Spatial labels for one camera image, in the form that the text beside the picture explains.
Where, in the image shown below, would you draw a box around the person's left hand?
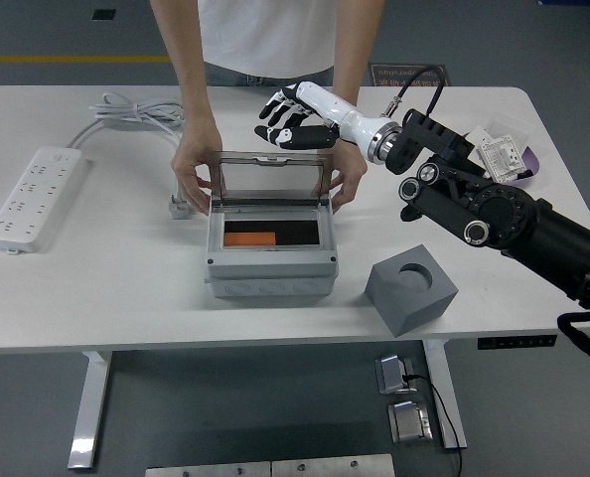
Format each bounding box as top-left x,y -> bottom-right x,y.
330,143 -> 369,216

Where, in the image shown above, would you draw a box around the person's right hand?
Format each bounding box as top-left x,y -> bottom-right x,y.
170,121 -> 224,218

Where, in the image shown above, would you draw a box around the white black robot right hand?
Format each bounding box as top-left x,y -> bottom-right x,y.
253,81 -> 393,163

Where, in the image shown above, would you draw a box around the transparent hinged box lid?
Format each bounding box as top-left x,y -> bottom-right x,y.
210,151 -> 335,204

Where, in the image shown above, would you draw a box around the orange cylindrical battery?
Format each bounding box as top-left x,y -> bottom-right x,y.
223,232 -> 277,248

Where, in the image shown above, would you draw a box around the grey electrical enclosure box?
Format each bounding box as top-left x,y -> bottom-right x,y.
204,198 -> 340,299

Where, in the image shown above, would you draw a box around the grey block battery holder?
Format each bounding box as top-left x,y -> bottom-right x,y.
364,243 -> 459,338

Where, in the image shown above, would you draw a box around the metal floor socket box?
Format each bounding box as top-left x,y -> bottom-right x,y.
386,400 -> 434,445
373,353 -> 418,397

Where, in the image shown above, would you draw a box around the brown floor sign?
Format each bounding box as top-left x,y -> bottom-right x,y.
369,63 -> 453,88

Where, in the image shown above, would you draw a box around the person's torso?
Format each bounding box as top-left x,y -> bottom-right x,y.
197,0 -> 339,88

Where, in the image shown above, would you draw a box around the white flat card packet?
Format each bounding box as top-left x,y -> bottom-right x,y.
466,126 -> 493,148

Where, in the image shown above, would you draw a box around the white power strip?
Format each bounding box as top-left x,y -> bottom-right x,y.
0,145 -> 91,255

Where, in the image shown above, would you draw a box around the white table leg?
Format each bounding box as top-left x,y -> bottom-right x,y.
421,339 -> 469,451
67,350 -> 113,470

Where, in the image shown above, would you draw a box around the black table control panel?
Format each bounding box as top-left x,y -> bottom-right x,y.
477,335 -> 558,351

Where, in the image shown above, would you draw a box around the grey metal plate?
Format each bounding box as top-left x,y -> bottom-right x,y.
144,461 -> 272,477

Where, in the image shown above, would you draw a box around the white power cord with plug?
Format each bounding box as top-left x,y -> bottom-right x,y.
66,92 -> 195,221

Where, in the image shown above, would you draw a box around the black floor cable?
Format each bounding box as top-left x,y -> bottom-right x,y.
401,372 -> 468,477

